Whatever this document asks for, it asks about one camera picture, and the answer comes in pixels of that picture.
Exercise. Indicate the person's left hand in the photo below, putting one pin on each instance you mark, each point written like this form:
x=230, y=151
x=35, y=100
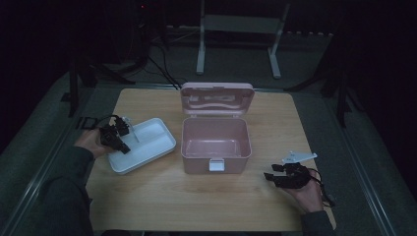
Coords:
x=90, y=141

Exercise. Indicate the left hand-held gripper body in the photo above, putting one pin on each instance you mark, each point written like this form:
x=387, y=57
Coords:
x=109, y=136

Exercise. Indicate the white power strip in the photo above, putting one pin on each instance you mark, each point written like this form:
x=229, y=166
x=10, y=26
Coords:
x=309, y=33

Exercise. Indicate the white metal stand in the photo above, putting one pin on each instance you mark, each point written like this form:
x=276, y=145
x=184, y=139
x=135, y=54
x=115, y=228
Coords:
x=201, y=49

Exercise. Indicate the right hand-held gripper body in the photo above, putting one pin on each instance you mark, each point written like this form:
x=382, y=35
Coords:
x=295, y=178

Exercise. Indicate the pink storage box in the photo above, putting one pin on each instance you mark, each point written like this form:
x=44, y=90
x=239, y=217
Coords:
x=216, y=164

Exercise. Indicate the black metal stand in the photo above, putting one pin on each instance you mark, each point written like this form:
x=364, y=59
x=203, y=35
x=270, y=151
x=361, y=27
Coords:
x=342, y=95
x=73, y=88

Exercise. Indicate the person's right hand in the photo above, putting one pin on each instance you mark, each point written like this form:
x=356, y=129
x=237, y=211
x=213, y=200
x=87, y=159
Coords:
x=309, y=198

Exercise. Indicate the white plastic tray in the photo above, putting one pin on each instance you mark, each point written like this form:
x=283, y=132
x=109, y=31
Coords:
x=152, y=144

